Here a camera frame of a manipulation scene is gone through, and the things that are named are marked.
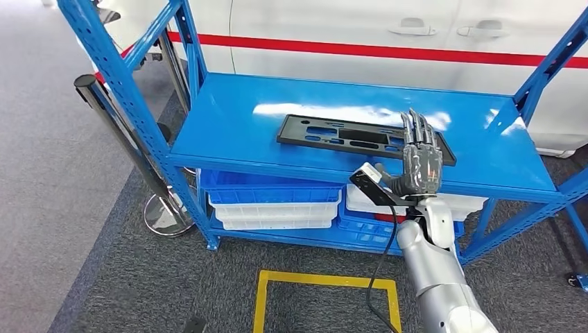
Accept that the black plastic frame part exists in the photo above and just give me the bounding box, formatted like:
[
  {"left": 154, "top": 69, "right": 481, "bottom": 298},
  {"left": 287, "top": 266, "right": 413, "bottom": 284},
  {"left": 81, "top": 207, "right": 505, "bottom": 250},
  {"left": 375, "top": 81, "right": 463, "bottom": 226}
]
[{"left": 276, "top": 114, "right": 457, "bottom": 167}]

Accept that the blue metal shelf rack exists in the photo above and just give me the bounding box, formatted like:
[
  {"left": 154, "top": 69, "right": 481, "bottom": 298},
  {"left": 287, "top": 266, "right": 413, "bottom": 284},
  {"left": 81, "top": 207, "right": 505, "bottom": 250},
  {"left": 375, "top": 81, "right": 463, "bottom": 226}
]
[{"left": 57, "top": 0, "right": 588, "bottom": 268}]

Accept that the blue plastic bin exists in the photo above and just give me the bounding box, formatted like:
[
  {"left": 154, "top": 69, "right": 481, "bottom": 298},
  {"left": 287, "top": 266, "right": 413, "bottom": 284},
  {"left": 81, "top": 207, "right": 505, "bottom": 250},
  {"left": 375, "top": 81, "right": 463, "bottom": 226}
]
[
  {"left": 200, "top": 169, "right": 344, "bottom": 205},
  {"left": 337, "top": 200, "right": 465, "bottom": 255}
]

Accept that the red object in bin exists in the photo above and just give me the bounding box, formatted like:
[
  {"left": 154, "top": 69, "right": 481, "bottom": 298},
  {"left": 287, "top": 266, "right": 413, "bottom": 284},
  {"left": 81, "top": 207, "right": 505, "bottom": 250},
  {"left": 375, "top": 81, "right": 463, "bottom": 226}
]
[{"left": 374, "top": 213, "right": 408, "bottom": 225}]

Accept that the yellow floor tape square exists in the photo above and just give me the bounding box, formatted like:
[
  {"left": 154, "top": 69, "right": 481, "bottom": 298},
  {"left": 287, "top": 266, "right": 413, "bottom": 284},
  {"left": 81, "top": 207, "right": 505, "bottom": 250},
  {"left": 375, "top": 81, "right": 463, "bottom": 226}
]
[{"left": 252, "top": 270, "right": 403, "bottom": 333}]

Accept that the white car with red stripe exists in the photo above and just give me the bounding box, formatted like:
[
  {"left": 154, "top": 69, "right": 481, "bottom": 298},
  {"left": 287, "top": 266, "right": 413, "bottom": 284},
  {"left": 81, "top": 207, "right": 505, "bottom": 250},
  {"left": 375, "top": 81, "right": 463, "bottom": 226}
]
[{"left": 41, "top": 0, "right": 588, "bottom": 160}]

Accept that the red barrier belt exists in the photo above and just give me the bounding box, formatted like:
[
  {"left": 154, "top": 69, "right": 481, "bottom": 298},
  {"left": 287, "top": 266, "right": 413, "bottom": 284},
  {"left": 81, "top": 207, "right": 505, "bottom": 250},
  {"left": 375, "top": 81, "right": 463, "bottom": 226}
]
[{"left": 94, "top": 43, "right": 139, "bottom": 85}]

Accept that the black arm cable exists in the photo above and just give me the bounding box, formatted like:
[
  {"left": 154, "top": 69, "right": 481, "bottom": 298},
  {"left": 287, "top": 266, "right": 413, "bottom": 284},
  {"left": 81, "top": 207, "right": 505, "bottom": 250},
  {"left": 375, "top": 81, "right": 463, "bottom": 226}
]
[{"left": 365, "top": 204, "right": 401, "bottom": 333}]

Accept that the chrome stanchion post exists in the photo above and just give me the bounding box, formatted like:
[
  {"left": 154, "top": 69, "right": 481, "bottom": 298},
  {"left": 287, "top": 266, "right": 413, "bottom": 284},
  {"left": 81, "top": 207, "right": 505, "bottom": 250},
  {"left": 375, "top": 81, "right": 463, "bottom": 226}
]
[
  {"left": 74, "top": 74, "right": 196, "bottom": 239},
  {"left": 156, "top": 29, "right": 191, "bottom": 116}
]

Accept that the white car door handle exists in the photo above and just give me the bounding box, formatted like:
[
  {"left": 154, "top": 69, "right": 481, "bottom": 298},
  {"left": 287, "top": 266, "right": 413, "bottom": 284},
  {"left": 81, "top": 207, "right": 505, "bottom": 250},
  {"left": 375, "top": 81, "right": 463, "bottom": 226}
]
[
  {"left": 457, "top": 19, "right": 510, "bottom": 39},
  {"left": 388, "top": 17, "right": 438, "bottom": 37}
]

